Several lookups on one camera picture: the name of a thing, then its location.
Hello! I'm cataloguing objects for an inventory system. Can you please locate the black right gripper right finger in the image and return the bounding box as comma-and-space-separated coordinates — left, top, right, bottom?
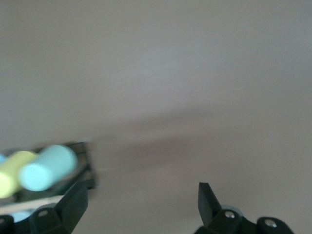
194, 182, 296, 234

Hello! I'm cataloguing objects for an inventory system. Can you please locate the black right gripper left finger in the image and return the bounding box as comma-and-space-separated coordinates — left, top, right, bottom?
0, 180, 89, 234

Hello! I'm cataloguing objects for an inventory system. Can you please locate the mint green plastic cup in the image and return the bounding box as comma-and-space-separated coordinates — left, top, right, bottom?
18, 144, 78, 192

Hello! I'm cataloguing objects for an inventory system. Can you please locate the pale blue plastic cup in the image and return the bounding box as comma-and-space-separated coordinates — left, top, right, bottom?
10, 209, 35, 223

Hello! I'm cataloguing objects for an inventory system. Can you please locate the yellow plastic cup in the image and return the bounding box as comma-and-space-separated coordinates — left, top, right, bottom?
0, 150, 39, 199

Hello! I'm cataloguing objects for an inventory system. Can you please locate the black wire cup rack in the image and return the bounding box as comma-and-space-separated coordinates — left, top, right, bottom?
0, 141, 101, 215

